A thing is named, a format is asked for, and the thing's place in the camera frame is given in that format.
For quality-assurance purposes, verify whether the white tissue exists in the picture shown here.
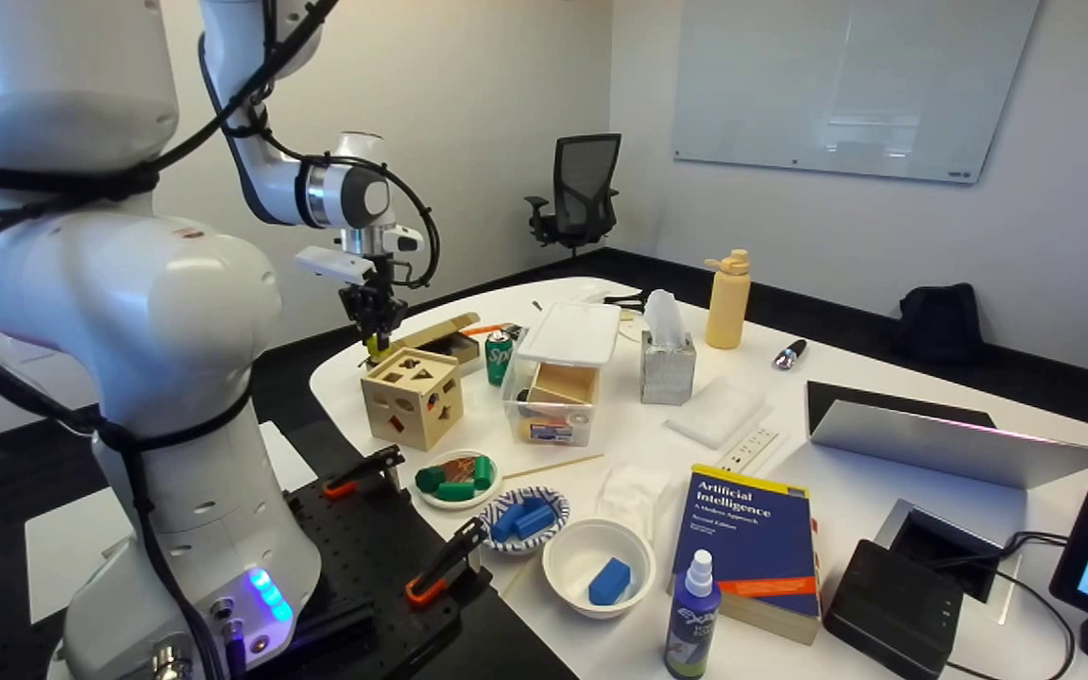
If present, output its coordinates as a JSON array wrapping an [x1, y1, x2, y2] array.
[[638, 288, 688, 357]]

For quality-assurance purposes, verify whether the white bowl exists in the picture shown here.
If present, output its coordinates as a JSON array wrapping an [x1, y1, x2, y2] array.
[[541, 519, 663, 629]]

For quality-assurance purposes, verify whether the wooden shape sorter box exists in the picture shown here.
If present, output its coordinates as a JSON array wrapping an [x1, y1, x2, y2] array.
[[354, 344, 469, 454]]

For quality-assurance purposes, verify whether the white container lid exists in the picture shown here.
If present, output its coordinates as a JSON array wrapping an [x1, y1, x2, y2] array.
[[513, 300, 623, 374]]

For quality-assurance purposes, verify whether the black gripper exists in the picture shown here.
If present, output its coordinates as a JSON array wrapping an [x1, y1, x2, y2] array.
[[335, 252, 414, 359]]

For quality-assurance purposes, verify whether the beige bottle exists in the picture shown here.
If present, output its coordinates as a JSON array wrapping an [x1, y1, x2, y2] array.
[[703, 247, 755, 357]]

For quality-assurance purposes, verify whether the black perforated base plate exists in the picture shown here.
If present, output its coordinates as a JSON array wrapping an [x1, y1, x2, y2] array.
[[235, 470, 579, 680]]

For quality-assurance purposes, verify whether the black box device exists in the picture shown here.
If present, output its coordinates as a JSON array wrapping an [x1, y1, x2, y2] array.
[[822, 537, 968, 680]]

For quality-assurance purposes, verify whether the whiteboard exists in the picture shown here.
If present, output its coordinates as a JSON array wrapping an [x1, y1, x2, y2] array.
[[674, 0, 1048, 189]]

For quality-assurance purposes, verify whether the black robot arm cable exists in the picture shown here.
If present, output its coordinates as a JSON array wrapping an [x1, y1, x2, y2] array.
[[0, 0, 445, 680]]

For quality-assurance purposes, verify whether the green cup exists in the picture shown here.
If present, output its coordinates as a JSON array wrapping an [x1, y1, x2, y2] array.
[[482, 333, 517, 390]]

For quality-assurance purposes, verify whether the white paper pad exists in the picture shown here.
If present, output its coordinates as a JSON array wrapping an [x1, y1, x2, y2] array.
[[665, 374, 771, 454]]

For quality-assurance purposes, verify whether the grey tissue holder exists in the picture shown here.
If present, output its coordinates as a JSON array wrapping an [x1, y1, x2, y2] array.
[[635, 329, 699, 407]]

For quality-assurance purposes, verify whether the clear plastic wrap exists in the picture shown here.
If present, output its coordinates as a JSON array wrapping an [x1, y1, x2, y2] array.
[[592, 461, 688, 541]]

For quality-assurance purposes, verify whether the brown toy steak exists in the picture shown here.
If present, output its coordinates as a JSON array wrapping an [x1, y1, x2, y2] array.
[[430, 459, 482, 486]]

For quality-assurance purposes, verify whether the blue spray bottle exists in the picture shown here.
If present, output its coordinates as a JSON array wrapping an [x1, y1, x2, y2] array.
[[663, 546, 725, 680]]

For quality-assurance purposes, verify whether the clear plastic container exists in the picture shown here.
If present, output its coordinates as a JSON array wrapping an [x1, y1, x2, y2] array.
[[500, 357, 604, 454]]

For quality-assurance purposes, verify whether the black clamp orange handle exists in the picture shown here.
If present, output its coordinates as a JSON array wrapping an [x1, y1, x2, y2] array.
[[318, 442, 410, 505], [402, 513, 497, 615]]

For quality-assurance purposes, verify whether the wooden shape sorter lid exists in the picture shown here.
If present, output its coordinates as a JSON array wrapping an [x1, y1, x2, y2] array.
[[358, 348, 466, 402]]

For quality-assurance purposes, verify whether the silver laptop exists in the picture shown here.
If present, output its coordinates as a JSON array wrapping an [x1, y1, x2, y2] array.
[[806, 379, 1088, 493]]

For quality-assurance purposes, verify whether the black marker pen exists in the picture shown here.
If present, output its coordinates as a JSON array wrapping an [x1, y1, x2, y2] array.
[[767, 335, 811, 374]]

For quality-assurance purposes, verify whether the blue patterned bowl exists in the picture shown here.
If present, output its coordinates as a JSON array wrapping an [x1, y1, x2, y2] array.
[[482, 486, 573, 563]]

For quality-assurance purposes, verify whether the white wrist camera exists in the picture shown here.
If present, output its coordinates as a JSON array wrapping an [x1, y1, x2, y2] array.
[[295, 242, 377, 291]]

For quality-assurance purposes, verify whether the thin wooden stick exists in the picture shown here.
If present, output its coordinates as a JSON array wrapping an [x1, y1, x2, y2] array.
[[500, 450, 607, 485]]

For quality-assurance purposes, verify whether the blue book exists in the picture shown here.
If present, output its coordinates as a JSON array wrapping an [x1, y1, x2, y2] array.
[[674, 461, 824, 645]]

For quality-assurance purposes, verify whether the black office chair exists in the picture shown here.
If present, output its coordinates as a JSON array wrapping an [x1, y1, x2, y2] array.
[[521, 131, 623, 262]]

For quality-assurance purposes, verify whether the white remote control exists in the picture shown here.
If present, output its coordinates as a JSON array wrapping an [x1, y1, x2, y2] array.
[[717, 425, 781, 475]]

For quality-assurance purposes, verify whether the black bag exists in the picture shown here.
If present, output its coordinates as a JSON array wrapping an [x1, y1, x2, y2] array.
[[891, 281, 990, 371]]

